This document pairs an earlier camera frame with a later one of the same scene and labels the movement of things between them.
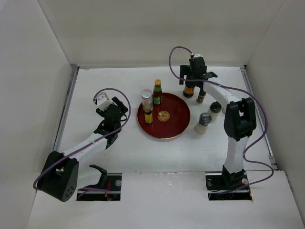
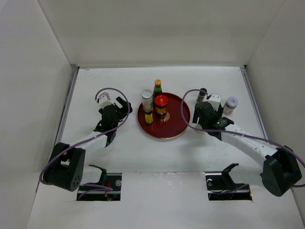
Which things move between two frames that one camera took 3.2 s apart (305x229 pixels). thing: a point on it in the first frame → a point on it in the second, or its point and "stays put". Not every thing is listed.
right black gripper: [185, 70] → [219, 112]
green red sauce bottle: [157, 93] stays put
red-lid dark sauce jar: [188, 90] → [161, 105]
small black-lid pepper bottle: [200, 98] stays put
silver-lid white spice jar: [147, 96] stays put
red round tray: [170, 118] stays put
